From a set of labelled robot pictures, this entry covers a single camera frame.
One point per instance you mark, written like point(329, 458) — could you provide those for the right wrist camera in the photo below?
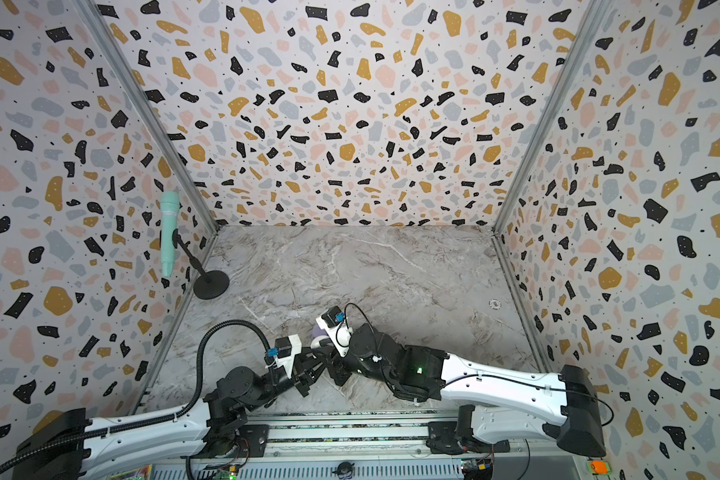
point(334, 323)

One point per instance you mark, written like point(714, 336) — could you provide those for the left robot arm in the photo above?
point(78, 446)

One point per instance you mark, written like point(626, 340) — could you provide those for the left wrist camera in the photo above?
point(284, 352)

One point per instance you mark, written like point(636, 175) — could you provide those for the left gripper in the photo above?
point(304, 372)

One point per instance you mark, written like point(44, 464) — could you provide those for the black microphone stand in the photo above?
point(210, 284)

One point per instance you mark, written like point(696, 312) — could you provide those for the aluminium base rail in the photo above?
point(377, 445)

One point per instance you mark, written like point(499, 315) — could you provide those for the white earbud charging case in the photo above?
point(321, 342)

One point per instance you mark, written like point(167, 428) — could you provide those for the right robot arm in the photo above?
point(495, 404)

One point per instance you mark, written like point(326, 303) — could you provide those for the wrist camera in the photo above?
point(334, 323)
point(284, 352)

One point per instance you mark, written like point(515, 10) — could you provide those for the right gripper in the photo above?
point(341, 359)

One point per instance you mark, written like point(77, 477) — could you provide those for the orange button box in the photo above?
point(598, 467)

